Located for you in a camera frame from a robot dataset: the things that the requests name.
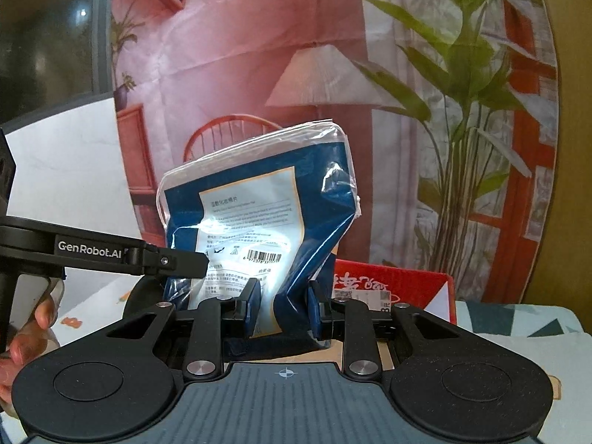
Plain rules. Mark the blue packet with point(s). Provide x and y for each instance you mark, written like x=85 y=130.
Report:
x=259 y=203

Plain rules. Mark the person's left hand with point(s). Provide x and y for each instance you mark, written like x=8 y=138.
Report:
x=44 y=314

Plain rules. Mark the teal patterned blanket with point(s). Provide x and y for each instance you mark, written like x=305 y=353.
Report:
x=518 y=328

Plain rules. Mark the dark glass window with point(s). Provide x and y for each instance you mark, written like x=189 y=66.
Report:
x=51 y=32

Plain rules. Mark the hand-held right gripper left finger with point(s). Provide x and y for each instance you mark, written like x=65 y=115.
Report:
x=252 y=307

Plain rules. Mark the printed wall cloth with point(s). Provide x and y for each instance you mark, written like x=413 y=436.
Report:
x=259 y=46

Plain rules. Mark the red cardboard box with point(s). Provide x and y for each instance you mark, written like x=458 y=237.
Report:
x=416 y=286

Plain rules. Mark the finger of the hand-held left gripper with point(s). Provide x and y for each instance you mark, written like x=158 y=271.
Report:
x=182 y=262

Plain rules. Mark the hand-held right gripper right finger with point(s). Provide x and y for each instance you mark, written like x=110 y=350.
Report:
x=314 y=309

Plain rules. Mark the white printed sheet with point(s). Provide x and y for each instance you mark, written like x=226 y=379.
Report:
x=92 y=305

